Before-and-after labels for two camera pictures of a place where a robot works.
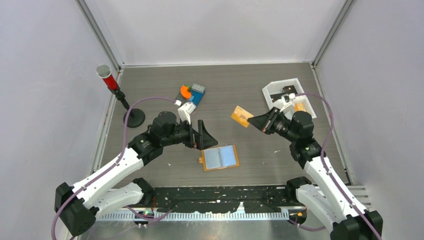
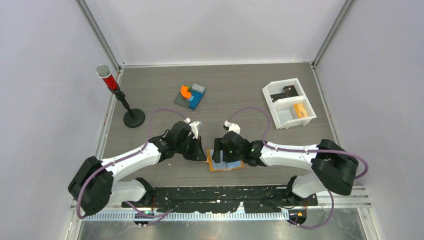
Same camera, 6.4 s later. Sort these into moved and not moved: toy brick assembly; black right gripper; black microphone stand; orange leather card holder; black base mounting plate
Moved: orange leather card holder; black right gripper
Not moved: toy brick assembly; black microphone stand; black base mounting plate
